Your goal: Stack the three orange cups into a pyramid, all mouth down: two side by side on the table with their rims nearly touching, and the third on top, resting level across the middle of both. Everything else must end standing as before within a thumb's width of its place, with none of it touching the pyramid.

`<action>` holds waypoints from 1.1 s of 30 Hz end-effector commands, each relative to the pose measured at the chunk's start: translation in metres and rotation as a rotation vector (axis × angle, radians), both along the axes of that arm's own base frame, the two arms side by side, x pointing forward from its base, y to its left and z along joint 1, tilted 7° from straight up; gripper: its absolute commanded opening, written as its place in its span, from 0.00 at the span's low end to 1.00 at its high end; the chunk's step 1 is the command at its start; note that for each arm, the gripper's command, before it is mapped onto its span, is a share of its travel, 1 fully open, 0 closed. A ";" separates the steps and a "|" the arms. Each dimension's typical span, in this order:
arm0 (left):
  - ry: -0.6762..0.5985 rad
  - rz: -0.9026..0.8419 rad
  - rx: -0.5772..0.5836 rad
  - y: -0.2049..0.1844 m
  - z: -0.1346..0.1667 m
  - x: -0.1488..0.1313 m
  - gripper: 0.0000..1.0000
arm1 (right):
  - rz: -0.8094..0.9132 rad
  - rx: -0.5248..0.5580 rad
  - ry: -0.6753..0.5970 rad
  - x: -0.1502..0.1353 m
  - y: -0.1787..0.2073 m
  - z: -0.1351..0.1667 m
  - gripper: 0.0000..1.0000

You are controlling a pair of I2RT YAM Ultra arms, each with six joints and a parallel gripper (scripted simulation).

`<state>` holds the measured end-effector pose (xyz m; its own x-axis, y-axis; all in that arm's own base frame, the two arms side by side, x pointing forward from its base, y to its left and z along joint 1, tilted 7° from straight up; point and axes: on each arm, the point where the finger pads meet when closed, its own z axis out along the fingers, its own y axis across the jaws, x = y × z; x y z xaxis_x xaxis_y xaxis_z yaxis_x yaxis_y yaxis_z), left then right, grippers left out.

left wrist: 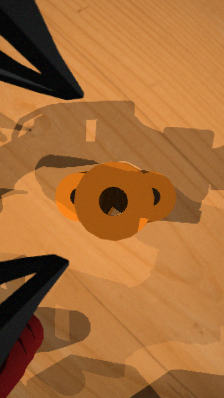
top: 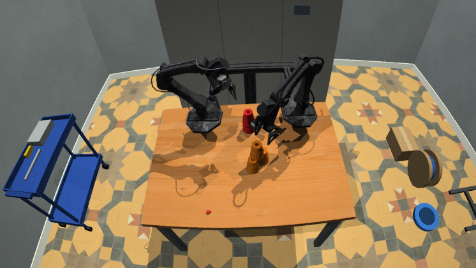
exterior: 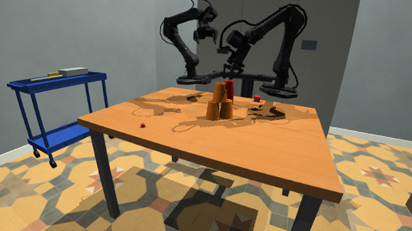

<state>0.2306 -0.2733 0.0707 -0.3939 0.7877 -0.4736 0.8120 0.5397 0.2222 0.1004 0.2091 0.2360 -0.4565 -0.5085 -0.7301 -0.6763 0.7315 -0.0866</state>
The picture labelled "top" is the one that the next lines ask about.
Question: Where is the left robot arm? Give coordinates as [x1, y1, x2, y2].
[257, 54, 323, 116]

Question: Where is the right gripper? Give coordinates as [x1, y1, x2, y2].
[208, 75, 237, 109]

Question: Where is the orange cup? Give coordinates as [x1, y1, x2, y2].
[246, 156, 260, 174]
[258, 147, 269, 165]
[250, 140, 264, 161]

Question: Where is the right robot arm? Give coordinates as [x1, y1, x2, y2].
[156, 56, 229, 121]

